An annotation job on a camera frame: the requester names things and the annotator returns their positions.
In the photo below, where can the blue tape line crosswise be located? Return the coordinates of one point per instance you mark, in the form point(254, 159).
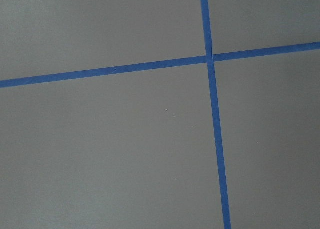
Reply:
point(188, 61)

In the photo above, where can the blue tape line lengthwise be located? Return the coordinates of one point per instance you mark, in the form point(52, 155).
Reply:
point(226, 216)

